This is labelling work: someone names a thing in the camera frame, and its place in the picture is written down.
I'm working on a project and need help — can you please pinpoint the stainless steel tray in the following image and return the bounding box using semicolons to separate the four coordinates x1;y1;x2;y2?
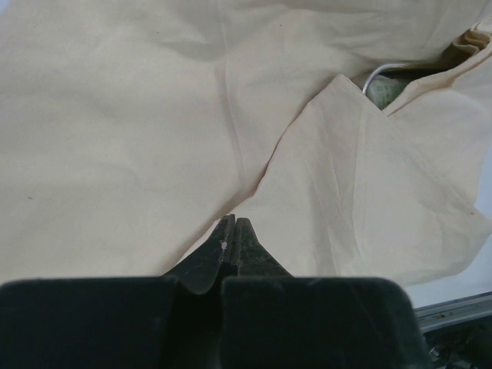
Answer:
361;62;408;95

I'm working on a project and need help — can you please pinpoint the green printed gauze bag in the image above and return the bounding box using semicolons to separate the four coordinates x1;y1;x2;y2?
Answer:
365;75;411;110

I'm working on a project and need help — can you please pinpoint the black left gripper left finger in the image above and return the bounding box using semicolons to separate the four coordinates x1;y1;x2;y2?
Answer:
1;215;235;368

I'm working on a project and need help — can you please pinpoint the beige cloth drape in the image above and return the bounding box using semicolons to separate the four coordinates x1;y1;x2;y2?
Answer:
1;1;491;284

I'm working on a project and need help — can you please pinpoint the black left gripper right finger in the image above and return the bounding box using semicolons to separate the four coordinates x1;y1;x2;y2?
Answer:
220;218;431;368

